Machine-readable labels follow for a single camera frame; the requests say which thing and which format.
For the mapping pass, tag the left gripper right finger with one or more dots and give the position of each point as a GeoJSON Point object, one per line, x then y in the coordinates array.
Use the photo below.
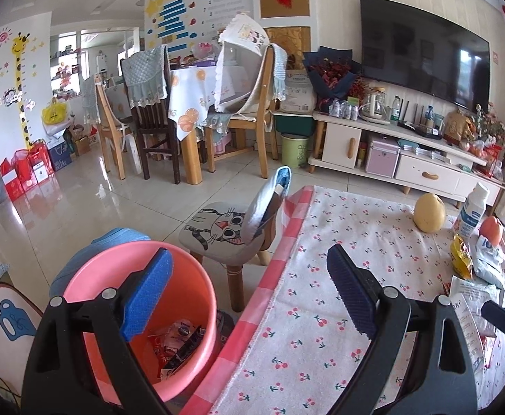
{"type": "Point", "coordinates": [417, 361]}

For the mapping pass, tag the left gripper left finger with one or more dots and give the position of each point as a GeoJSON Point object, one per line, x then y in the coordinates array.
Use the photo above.
{"type": "Point", "coordinates": [59, 377]}

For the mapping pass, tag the white grey pouch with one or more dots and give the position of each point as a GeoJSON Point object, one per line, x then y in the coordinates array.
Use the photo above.
{"type": "Point", "coordinates": [489, 264]}

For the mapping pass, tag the silver foil bag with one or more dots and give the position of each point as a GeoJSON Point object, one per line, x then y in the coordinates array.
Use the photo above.
{"type": "Point", "coordinates": [476, 294]}

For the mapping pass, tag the white blue wrapper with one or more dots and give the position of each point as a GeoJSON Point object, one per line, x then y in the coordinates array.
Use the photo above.
{"type": "Point", "coordinates": [488, 253]}

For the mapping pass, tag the yellow red snack packet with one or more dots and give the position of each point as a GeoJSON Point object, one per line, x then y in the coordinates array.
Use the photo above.
{"type": "Point", "coordinates": [462, 262]}

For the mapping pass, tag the red snack wrapper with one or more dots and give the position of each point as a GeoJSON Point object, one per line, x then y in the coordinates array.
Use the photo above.
{"type": "Point", "coordinates": [165, 347]}

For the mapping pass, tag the green trash bin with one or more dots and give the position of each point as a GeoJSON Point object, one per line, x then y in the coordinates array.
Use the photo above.
{"type": "Point", "coordinates": [294, 150]}

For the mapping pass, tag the cream cushion blue print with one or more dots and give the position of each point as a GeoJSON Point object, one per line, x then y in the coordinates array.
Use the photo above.
{"type": "Point", "coordinates": [19, 322]}

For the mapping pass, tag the red orange apple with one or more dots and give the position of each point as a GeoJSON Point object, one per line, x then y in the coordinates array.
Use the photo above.
{"type": "Point", "coordinates": [492, 229]}

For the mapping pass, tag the white plastic bottle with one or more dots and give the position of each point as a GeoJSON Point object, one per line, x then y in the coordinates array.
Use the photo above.
{"type": "Point", "coordinates": [471, 211]}

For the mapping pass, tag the pink plastic bucket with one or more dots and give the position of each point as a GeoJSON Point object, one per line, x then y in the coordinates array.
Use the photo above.
{"type": "Point", "coordinates": [189, 295]}

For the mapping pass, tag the yellow pear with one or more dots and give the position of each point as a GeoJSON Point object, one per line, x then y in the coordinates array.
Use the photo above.
{"type": "Point", "coordinates": [429, 213]}

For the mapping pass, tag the red gift bags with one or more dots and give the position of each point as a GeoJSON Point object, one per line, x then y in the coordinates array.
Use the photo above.
{"type": "Point", "coordinates": [26, 169]}

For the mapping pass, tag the pink storage box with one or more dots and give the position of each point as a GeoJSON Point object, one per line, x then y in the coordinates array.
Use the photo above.
{"type": "Point", "coordinates": [382, 156]}

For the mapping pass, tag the white tv cabinet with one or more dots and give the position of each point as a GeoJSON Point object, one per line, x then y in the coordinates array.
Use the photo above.
{"type": "Point", "coordinates": [424, 164]}

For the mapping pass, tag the cat print small chair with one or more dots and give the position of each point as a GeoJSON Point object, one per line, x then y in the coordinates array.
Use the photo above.
{"type": "Point", "coordinates": [233, 235]}

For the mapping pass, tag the glass electric kettle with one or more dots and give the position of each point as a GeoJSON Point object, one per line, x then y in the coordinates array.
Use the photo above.
{"type": "Point", "coordinates": [374, 107]}

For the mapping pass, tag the yellow bag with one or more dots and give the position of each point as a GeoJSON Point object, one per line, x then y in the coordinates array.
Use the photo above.
{"type": "Point", "coordinates": [55, 113]}

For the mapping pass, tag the left wooden chair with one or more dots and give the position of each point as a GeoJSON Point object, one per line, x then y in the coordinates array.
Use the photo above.
{"type": "Point", "coordinates": [112, 132]}

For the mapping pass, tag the black flat television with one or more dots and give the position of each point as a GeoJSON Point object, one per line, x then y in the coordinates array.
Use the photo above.
{"type": "Point", "coordinates": [416, 49]}

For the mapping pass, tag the red flower bouquet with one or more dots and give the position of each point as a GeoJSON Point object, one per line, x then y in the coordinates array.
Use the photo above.
{"type": "Point", "coordinates": [334, 75]}

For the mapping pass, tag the light wooden chair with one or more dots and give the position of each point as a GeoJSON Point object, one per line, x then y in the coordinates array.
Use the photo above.
{"type": "Point", "coordinates": [255, 115]}

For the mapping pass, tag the dining table with cloth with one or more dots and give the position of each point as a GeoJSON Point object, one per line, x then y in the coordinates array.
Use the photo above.
{"type": "Point", "coordinates": [191, 96]}

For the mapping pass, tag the dark wooden chair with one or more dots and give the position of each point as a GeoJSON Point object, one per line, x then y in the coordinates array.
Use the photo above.
{"type": "Point", "coordinates": [146, 80]}

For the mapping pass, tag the giraffe height wall sticker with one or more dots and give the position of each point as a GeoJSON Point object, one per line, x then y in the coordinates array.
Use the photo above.
{"type": "Point", "coordinates": [18, 49]}

